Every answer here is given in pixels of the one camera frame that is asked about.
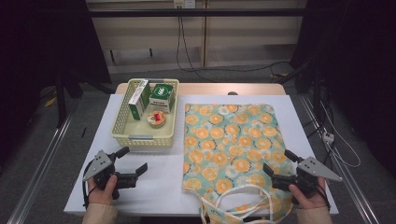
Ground person's left hand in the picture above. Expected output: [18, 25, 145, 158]
[87, 175, 119, 204]

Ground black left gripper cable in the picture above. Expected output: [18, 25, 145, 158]
[81, 161, 94, 209]

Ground white power strip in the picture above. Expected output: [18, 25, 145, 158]
[322, 131, 335, 145]

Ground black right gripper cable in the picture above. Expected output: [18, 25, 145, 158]
[317, 178, 332, 211]

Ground black curtain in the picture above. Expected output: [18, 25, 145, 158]
[290, 0, 396, 178]
[0, 0, 112, 169]

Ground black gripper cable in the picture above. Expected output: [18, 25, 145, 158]
[317, 178, 332, 211]
[81, 161, 94, 209]

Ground white wall socket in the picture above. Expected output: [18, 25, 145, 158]
[173, 0, 196, 9]

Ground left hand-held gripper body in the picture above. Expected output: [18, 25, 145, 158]
[82, 149, 138, 201]

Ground cream plastic basket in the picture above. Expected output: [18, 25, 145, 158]
[110, 77, 180, 148]

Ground white table cover sheet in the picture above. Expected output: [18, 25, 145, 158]
[64, 93, 340, 217]

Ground white cable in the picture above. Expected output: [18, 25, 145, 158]
[320, 102, 362, 169]

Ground black metal stand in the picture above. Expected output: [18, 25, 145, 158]
[55, 73, 68, 129]

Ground wooden vertical post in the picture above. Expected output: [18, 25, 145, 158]
[201, 0, 209, 68]

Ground black wall cable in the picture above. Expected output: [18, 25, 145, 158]
[176, 7, 292, 83]

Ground tall green white box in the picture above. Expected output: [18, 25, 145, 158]
[128, 78, 152, 121]

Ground orange print cloth tote bag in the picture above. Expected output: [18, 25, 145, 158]
[181, 103, 295, 224]

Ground person's right hand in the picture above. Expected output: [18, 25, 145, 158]
[288, 178, 329, 210]

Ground aluminium floor rail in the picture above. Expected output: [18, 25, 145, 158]
[6, 115, 74, 224]
[298, 94, 381, 224]

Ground small red-topped cup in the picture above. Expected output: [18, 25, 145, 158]
[147, 110, 167, 129]

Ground square green box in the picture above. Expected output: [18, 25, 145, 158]
[148, 83, 176, 114]

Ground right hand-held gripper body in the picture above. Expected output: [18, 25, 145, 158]
[271, 156, 344, 199]

